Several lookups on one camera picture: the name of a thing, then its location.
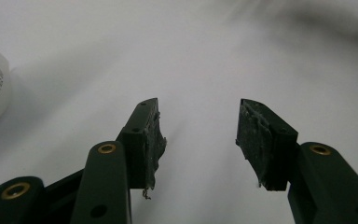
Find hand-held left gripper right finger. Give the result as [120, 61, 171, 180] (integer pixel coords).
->
[236, 98, 358, 224]

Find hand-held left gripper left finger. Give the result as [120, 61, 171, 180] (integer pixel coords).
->
[69, 97, 168, 224]

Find white paper sheet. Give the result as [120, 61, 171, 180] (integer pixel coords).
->
[0, 0, 358, 224]

